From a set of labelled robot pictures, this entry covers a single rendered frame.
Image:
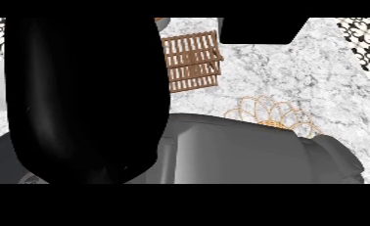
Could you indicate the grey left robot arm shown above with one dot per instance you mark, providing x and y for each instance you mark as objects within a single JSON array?
[{"x": 6, "y": 161}]

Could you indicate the black lattice mat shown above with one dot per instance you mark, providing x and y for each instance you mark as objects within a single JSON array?
[{"x": 359, "y": 37}]

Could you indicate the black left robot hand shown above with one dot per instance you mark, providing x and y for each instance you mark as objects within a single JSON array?
[{"x": 86, "y": 99}]

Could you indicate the grey round object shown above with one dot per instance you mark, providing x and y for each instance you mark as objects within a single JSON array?
[{"x": 162, "y": 24}]

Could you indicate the black appliance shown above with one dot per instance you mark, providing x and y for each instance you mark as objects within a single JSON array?
[{"x": 255, "y": 29}]

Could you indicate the brown wooden tiered shelf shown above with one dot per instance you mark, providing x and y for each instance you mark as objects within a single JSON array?
[{"x": 193, "y": 61}]

